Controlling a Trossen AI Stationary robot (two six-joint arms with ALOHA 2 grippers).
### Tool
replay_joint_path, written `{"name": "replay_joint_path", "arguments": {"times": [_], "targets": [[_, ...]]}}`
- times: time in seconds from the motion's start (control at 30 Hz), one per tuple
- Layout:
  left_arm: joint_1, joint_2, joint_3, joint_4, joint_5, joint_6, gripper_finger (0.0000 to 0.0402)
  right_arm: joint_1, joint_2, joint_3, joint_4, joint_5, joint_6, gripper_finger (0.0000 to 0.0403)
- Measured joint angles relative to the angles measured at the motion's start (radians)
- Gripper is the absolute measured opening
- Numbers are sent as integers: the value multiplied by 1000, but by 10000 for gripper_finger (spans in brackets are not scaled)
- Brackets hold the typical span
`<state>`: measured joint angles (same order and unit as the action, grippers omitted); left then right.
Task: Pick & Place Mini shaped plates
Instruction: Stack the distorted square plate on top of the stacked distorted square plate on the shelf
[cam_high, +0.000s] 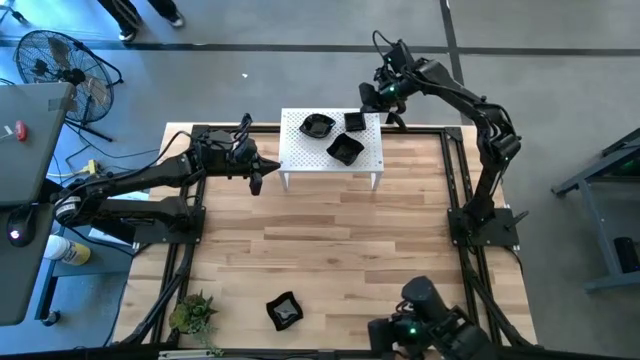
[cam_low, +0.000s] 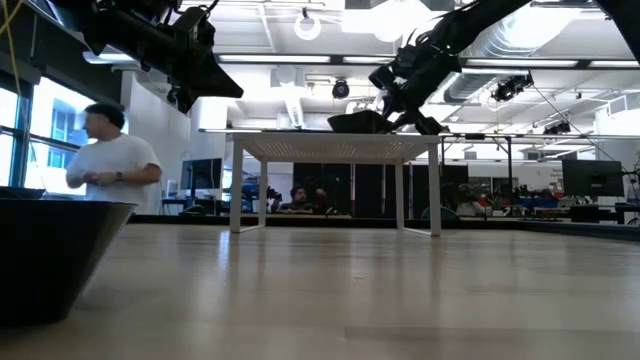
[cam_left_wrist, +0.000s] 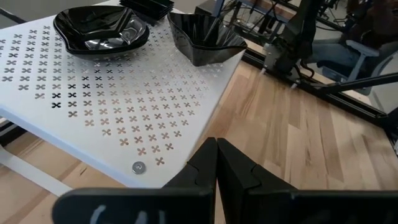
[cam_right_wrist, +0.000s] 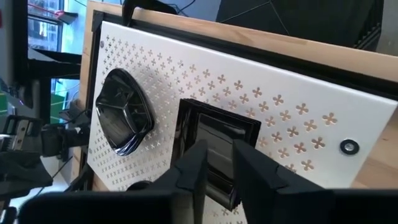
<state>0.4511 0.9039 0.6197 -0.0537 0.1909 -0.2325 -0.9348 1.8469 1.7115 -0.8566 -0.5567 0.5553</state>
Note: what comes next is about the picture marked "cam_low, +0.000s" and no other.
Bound black wavy square plate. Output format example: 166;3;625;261
327;110;396;135
0;186;137;327

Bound black ceiling-mounted device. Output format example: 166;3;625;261
492;72;535;104

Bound cluttered work desk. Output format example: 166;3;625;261
519;194;640;226

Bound black computer monitor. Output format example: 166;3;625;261
561;158;626;199
179;158;224;214

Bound white ring ceiling light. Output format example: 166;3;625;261
293;12;323;42

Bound white perforated metal shelf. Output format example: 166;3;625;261
229;130;444;238

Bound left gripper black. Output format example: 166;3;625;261
139;5;245;115

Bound long ceiling light strip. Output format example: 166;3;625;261
342;55;396;65
588;59;640;70
217;53;332;65
464;58;580;69

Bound black partition panels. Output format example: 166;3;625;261
292;162;471;219

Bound person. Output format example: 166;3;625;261
64;102;164;215
310;187;334;214
277;185;314;214

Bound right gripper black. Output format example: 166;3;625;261
369;42;464;136

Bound large window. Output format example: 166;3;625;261
0;69;131;199

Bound silver air duct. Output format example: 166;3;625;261
442;9;576;104

